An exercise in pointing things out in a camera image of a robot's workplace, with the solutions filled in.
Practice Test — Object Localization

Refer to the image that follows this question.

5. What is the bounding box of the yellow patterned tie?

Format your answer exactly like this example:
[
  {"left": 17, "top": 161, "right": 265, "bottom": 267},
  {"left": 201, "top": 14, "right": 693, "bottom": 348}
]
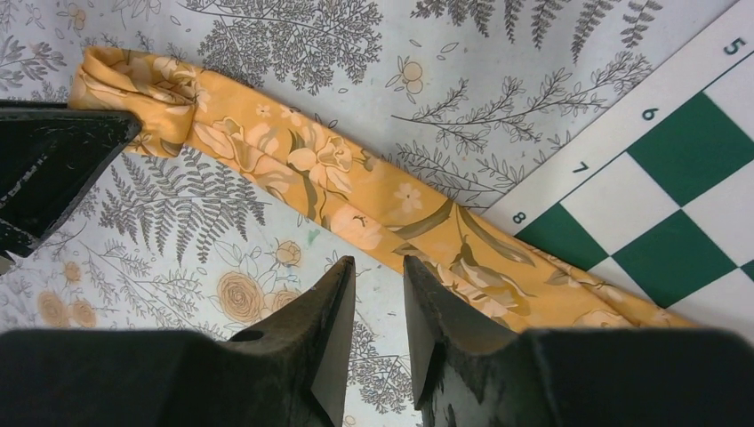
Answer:
[{"left": 68, "top": 46, "right": 689, "bottom": 331}]

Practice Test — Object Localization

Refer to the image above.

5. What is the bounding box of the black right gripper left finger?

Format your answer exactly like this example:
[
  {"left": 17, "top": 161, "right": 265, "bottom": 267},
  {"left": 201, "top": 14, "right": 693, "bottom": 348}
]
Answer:
[{"left": 1, "top": 256, "right": 356, "bottom": 426}]

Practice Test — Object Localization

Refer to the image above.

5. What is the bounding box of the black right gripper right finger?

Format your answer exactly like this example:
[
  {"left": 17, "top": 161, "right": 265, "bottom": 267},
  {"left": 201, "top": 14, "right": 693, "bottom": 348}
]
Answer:
[{"left": 404, "top": 255, "right": 753, "bottom": 426}]

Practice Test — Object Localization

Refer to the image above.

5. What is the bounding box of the green white chessboard mat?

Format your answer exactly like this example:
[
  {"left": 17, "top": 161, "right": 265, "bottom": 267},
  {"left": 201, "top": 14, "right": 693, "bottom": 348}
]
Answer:
[{"left": 485, "top": 1, "right": 753, "bottom": 338}]

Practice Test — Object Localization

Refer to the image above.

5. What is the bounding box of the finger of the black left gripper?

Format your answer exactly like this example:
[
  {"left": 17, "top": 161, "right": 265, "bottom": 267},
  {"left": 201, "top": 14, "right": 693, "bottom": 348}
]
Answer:
[{"left": 1, "top": 101, "right": 142, "bottom": 273}]

